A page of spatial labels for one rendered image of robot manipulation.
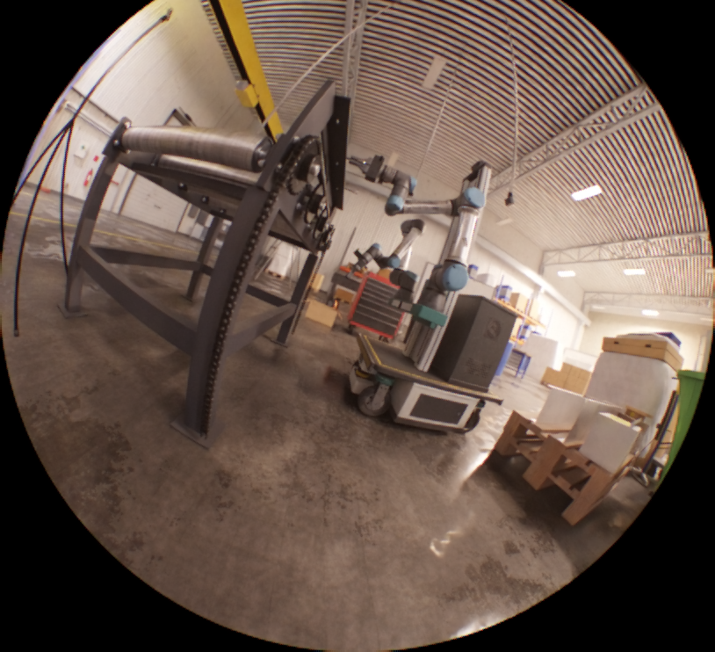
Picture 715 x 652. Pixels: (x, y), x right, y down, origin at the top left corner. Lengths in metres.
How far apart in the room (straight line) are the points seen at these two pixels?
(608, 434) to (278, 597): 1.31
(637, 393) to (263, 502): 2.97
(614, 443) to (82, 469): 1.78
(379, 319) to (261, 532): 3.00
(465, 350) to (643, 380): 2.21
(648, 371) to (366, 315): 3.64
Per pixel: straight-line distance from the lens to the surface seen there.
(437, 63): 6.82
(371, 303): 3.19
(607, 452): 1.35
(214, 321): 0.60
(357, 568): 0.68
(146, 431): 0.81
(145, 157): 1.42
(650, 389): 2.89
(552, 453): 1.41
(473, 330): 1.30
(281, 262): 9.33
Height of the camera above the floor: 0.59
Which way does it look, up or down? level
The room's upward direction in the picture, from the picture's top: 22 degrees clockwise
